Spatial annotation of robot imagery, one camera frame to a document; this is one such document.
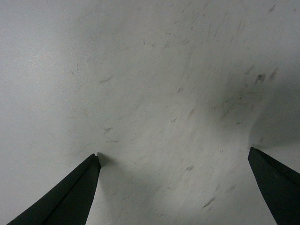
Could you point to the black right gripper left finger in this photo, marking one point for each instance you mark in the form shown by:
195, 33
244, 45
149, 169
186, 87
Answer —
69, 202

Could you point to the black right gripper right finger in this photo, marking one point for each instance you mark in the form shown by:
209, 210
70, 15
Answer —
279, 186

